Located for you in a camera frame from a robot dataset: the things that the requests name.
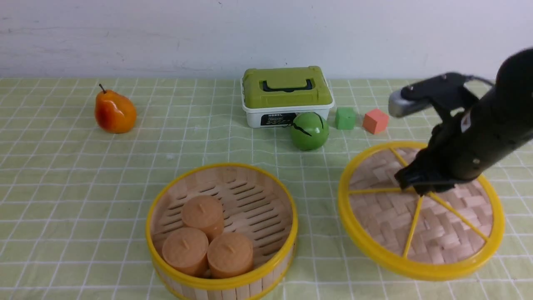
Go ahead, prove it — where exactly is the orange plastic pear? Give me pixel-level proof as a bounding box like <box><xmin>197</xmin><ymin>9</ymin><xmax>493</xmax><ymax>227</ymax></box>
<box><xmin>95</xmin><ymin>83</ymin><xmax>137</xmax><ymax>134</ymax></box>

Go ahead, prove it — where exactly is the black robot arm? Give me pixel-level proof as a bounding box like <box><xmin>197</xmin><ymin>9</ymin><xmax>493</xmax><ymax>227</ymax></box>
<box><xmin>388</xmin><ymin>48</ymin><xmax>533</xmax><ymax>195</ymax></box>

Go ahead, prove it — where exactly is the orange bun front left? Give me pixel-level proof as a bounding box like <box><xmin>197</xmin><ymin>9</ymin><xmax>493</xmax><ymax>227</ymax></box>
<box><xmin>162</xmin><ymin>227</ymin><xmax>209</xmax><ymax>277</ymax></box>

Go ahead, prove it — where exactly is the yellow bamboo steamer basket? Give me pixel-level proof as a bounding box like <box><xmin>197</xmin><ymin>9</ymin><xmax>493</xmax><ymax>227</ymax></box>
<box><xmin>145</xmin><ymin>163</ymin><xmax>299</xmax><ymax>300</ymax></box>

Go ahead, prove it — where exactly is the green round fruit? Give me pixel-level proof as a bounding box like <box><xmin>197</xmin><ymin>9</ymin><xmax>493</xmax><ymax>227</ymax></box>
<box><xmin>290</xmin><ymin>112</ymin><xmax>329</xmax><ymax>151</ymax></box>

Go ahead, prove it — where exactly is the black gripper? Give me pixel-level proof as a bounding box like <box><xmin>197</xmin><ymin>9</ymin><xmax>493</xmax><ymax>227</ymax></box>
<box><xmin>394</xmin><ymin>121</ymin><xmax>473</xmax><ymax>196</ymax></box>

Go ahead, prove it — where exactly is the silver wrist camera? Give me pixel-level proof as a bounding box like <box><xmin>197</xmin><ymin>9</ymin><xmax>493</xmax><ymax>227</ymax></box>
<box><xmin>388</xmin><ymin>72</ymin><xmax>479</xmax><ymax>121</ymax></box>

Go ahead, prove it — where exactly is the yellow woven steamer lid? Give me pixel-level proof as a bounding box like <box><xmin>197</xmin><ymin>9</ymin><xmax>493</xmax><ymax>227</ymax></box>
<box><xmin>338</xmin><ymin>141</ymin><xmax>505</xmax><ymax>281</ymax></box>

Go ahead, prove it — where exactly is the orange bun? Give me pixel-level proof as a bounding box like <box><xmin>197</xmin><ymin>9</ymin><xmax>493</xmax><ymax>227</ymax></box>
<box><xmin>207</xmin><ymin>232</ymin><xmax>254</xmax><ymax>279</ymax></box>
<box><xmin>181</xmin><ymin>195</ymin><xmax>224</xmax><ymax>243</ymax></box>
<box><xmin>162</xmin><ymin>227</ymin><xmax>209</xmax><ymax>277</ymax></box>

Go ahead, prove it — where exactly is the orange bun back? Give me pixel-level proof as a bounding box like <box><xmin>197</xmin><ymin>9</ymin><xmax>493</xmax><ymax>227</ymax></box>
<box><xmin>181</xmin><ymin>195</ymin><xmax>224</xmax><ymax>243</ymax></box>

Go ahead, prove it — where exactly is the green lidded storage box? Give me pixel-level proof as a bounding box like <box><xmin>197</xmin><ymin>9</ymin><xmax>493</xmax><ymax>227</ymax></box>
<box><xmin>240</xmin><ymin>66</ymin><xmax>335</xmax><ymax>128</ymax></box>

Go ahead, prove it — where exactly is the orange bun front right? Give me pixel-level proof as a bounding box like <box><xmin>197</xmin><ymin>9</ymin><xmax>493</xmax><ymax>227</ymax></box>
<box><xmin>207</xmin><ymin>232</ymin><xmax>254</xmax><ymax>279</ymax></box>

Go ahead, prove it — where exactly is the orange foam cube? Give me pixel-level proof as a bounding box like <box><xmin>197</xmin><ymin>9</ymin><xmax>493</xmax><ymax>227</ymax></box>
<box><xmin>362</xmin><ymin>108</ymin><xmax>389</xmax><ymax>135</ymax></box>

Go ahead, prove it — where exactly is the green foam cube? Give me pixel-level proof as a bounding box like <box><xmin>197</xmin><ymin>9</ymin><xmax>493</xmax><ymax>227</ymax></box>
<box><xmin>335</xmin><ymin>107</ymin><xmax>356</xmax><ymax>130</ymax></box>

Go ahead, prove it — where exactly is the green checkered tablecloth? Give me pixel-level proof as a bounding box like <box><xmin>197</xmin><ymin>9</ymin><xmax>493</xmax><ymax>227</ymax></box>
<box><xmin>0</xmin><ymin>78</ymin><xmax>532</xmax><ymax>300</ymax></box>

